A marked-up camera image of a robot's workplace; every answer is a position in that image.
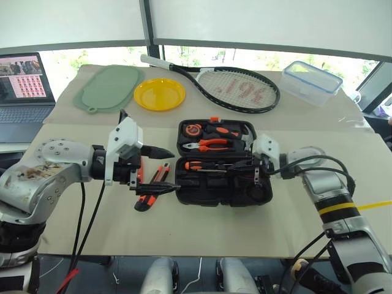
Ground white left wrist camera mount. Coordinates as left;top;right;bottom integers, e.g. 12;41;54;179
104;118;144;187

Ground orange handled screwdriver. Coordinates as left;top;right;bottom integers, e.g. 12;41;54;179
184;160;228;172

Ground cream table cover sheet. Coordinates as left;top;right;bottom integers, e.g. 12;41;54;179
28;122;392;258

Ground green silicone mat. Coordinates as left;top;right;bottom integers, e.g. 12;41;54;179
72;64;146;115

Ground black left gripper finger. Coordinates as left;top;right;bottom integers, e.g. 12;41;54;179
135;182;182;197
141;145;176;160

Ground hammer with orange black handle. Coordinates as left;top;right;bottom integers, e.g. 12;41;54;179
204;123;257;151

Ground grey-beige table cover sheet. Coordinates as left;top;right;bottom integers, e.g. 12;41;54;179
44;63;376;134

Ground yellow plastic plate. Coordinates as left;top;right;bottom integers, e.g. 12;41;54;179
134;78;187;111

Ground orange voltage tester pen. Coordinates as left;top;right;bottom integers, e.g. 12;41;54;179
134;158;146;211

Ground white roller blind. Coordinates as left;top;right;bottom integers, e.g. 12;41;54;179
0;0;151;50
149;0;392;64

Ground tan rounded floor object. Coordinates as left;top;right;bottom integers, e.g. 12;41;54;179
290;258;309;277

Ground red strip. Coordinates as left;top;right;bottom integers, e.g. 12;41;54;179
56;267;80;294

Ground silver rounded leg cover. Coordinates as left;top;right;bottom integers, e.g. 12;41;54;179
216;257;258;294
140;257;180;294

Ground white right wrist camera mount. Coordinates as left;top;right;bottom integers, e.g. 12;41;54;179
251;134;281;168

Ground black framed monitor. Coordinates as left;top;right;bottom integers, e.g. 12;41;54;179
356;61;392;114

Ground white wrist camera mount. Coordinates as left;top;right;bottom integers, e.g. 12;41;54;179
251;134;281;168
104;118;144;187

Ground black plastic tool case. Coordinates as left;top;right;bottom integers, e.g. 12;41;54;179
174;116;274;208

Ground orange black utility knife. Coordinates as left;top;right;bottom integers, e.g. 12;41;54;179
143;162;172;213

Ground thin white cord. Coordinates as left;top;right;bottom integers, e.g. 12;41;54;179
182;257;204;294

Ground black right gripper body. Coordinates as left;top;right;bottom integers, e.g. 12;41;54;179
251;153;275;188

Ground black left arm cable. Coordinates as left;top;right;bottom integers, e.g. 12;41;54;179
73;182;107;272
70;180;87;268

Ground clear container with blue lid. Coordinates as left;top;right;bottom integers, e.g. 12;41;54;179
279;60;344;108

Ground orange handled pliers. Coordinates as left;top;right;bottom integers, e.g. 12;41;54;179
183;138;235;153

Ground black tennis racket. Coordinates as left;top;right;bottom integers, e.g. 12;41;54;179
140;54;281;115

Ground dark grey laptop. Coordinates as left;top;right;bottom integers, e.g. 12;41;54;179
0;51;57;144

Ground dark window post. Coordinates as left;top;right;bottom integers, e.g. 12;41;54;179
138;0;165;62

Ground orange black tape measure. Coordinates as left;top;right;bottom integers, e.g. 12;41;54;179
183;122;202;137

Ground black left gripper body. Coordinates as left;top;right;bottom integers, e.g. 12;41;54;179
112;145;145;192

